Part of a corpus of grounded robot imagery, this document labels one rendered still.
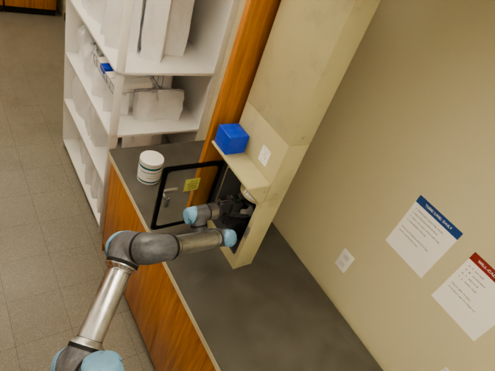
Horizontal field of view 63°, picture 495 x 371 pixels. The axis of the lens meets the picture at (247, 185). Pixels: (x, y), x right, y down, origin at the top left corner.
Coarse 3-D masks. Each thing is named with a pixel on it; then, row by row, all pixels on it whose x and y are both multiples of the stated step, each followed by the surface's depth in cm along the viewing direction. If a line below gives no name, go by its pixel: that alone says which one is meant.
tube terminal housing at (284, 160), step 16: (256, 112) 167; (256, 128) 169; (272, 128) 161; (256, 144) 171; (272, 144) 162; (304, 144) 159; (256, 160) 172; (272, 160) 164; (288, 160) 161; (224, 176) 195; (272, 176) 165; (288, 176) 169; (272, 192) 171; (256, 208) 177; (272, 208) 180; (208, 224) 215; (256, 224) 183; (256, 240) 193; (240, 256) 196
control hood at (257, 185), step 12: (216, 144) 176; (228, 156) 172; (240, 156) 175; (240, 168) 169; (252, 168) 171; (240, 180) 164; (252, 180) 165; (264, 180) 167; (252, 192) 163; (264, 192) 167
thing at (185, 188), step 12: (204, 168) 186; (216, 168) 190; (168, 180) 179; (180, 180) 184; (192, 180) 188; (204, 180) 192; (168, 192) 185; (180, 192) 189; (192, 192) 194; (204, 192) 199; (180, 204) 195; (192, 204) 200; (168, 216) 197; (180, 216) 202
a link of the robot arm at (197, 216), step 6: (204, 204) 182; (186, 210) 176; (192, 210) 176; (198, 210) 177; (204, 210) 178; (210, 210) 180; (186, 216) 176; (192, 216) 175; (198, 216) 176; (204, 216) 178; (210, 216) 180; (186, 222) 177; (192, 222) 176; (198, 222) 177; (204, 222) 178
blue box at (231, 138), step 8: (224, 128) 171; (232, 128) 173; (240, 128) 175; (216, 136) 176; (224, 136) 170; (232, 136) 168; (240, 136) 170; (248, 136) 172; (224, 144) 171; (232, 144) 170; (240, 144) 173; (224, 152) 172; (232, 152) 174; (240, 152) 177
